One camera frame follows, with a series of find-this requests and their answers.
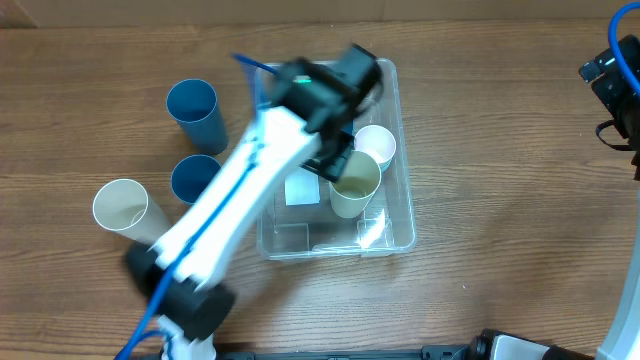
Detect pink small cup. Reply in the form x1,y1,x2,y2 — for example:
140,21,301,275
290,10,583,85
354,125,397,172

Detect beige tall cup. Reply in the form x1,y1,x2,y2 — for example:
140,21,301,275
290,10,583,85
329,151,382,219
92,179,171,245

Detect dark blue tall cup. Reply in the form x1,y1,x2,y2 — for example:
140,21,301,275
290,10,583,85
166,78,229,155
170,154,221,205

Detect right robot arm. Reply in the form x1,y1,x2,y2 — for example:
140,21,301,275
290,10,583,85
579,49,639,359

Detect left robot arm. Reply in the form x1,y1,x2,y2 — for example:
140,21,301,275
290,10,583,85
117,57,381,359

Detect white label in bin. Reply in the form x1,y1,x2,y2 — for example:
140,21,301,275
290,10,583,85
285,168,320,206

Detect clear plastic storage bin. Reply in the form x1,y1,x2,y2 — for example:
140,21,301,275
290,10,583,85
256,58,416,261

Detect right blue cable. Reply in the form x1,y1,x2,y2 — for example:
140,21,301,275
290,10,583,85
607,0,640,96

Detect blue cable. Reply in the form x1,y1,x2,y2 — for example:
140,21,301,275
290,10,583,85
607,0,640,96
113,52,281,360

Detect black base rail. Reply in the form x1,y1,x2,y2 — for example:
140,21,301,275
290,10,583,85
216,345,468,360

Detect left blue cable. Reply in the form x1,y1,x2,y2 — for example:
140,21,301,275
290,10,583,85
113,52,281,360

